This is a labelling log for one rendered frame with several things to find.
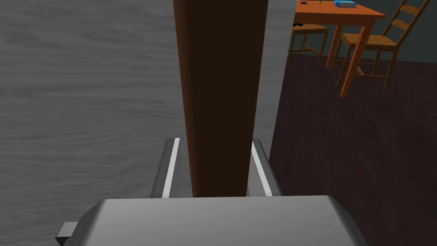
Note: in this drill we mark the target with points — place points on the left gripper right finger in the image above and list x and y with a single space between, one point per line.
265 177

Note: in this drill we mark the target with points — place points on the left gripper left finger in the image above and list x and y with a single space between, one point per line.
165 171

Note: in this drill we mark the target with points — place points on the wooden ladder-back chair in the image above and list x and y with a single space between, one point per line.
309 29
370 40

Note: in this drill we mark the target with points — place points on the orange wooden table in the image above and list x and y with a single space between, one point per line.
341 15

